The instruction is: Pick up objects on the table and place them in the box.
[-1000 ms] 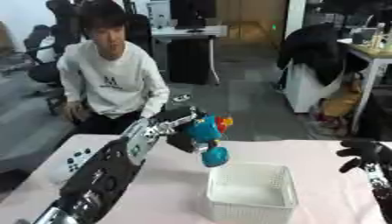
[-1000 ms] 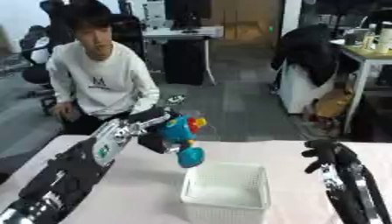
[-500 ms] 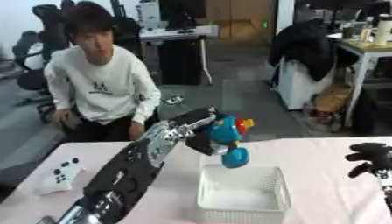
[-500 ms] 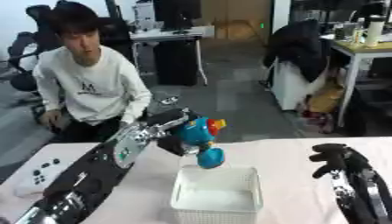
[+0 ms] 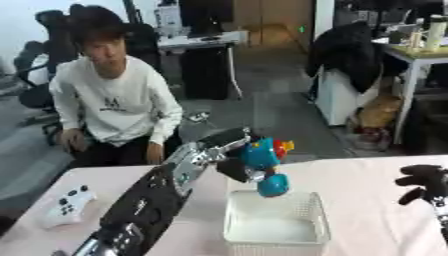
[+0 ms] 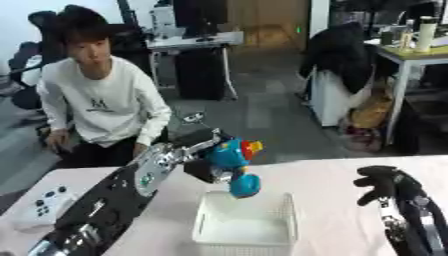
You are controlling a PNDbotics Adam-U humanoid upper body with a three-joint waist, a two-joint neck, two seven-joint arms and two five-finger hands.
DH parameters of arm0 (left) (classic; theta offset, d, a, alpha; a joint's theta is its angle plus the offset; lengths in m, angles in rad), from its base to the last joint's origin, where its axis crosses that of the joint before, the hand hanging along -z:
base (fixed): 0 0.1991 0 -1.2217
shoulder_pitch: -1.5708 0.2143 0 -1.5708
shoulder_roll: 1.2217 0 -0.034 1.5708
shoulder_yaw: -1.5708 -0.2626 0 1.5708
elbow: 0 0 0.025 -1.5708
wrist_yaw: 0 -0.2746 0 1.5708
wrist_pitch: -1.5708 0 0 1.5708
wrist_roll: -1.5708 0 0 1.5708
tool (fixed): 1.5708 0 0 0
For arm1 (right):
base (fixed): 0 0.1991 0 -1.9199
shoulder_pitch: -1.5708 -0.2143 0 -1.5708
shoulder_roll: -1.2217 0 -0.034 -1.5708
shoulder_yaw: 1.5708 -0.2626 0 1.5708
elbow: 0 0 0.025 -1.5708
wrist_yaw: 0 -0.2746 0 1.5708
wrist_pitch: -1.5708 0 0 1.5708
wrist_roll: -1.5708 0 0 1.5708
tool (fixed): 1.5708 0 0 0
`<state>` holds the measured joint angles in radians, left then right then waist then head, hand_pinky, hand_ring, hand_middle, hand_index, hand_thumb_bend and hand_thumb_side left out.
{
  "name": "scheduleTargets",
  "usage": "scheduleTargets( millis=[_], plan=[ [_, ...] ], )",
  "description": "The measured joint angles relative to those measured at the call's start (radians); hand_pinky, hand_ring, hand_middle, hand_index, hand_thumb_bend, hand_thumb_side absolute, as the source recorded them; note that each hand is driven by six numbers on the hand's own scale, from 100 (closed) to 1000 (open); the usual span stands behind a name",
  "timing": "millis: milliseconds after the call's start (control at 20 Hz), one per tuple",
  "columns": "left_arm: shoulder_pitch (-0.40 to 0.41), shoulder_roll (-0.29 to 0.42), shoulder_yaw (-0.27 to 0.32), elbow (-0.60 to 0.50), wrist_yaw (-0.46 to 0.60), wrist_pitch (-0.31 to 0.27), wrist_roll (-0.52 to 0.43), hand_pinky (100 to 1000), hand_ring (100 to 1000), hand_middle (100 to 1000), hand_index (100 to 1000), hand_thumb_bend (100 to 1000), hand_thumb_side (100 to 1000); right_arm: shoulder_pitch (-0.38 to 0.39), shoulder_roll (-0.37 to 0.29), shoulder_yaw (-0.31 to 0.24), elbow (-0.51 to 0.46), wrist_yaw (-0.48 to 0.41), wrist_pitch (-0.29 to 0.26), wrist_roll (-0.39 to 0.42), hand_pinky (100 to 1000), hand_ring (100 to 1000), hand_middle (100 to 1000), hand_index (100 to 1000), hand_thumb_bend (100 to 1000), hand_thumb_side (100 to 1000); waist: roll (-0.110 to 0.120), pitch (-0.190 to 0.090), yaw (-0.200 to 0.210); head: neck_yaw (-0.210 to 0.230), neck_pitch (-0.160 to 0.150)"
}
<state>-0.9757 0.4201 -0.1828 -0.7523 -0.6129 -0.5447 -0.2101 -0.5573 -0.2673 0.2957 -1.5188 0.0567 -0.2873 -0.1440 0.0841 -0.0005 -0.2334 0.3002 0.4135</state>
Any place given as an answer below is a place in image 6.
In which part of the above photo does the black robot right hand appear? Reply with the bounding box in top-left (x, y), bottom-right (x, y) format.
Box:
top-left (351, 165), bottom-right (427, 207)

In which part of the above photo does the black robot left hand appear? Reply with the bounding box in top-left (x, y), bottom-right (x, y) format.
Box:
top-left (171, 127), bottom-right (251, 184)

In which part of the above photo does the blue toy robot figure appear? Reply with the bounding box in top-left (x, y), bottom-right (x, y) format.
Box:
top-left (203, 137), bottom-right (265, 199)

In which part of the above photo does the white plastic basket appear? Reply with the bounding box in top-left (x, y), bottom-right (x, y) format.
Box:
top-left (190, 190), bottom-right (300, 256)

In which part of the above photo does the yellow bag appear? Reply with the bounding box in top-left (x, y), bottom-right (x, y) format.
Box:
top-left (348, 87), bottom-right (396, 130)

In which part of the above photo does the black computer tower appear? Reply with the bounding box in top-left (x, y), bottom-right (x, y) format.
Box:
top-left (173, 48), bottom-right (228, 101)

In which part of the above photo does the white side table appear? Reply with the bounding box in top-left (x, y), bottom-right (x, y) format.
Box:
top-left (364, 37), bottom-right (448, 146)

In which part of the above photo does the white desk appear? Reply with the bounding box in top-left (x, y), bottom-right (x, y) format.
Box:
top-left (145, 31), bottom-right (245, 100)

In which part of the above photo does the chair with black jacket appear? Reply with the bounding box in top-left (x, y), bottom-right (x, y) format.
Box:
top-left (297, 22), bottom-right (394, 128)

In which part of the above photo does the person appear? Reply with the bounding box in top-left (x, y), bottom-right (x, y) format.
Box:
top-left (35, 4), bottom-right (174, 169)

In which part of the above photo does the black monitor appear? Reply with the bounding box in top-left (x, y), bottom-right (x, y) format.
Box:
top-left (171, 0), bottom-right (230, 39)

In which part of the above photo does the white tall bottle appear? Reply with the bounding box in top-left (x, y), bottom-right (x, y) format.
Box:
top-left (413, 15), bottom-right (440, 54)

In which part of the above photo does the white game controller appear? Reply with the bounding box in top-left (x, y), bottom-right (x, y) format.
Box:
top-left (12, 185), bottom-right (81, 234)

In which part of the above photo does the black office chair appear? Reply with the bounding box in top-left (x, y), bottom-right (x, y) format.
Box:
top-left (7, 10), bottom-right (76, 111)

